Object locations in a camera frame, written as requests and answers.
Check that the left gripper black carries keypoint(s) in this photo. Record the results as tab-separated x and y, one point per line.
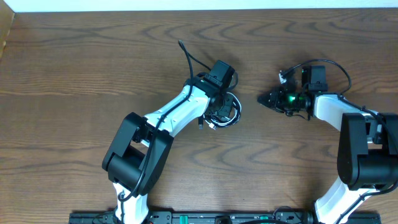
226	112

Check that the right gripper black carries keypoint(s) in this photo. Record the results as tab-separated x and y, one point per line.
275	96

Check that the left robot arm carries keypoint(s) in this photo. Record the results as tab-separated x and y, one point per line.
139	150

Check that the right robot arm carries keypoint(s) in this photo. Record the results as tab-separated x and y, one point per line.
367	150

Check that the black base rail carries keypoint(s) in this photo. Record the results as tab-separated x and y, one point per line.
166	217

